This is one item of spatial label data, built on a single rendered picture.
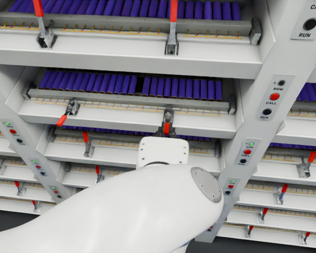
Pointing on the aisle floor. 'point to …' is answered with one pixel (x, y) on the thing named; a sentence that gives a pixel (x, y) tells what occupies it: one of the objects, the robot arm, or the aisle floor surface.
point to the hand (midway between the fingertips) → (166, 131)
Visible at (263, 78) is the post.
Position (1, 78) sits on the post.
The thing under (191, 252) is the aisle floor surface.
